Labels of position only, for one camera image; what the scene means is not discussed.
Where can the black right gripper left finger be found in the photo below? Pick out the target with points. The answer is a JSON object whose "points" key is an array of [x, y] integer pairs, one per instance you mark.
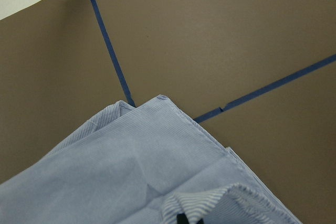
{"points": [[181, 218]]}

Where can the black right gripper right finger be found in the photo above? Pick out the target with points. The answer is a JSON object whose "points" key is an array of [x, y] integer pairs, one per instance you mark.
{"points": [[200, 221]]}

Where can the light blue striped shirt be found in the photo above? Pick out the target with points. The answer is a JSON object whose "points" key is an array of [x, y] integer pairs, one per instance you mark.
{"points": [[140, 165]]}

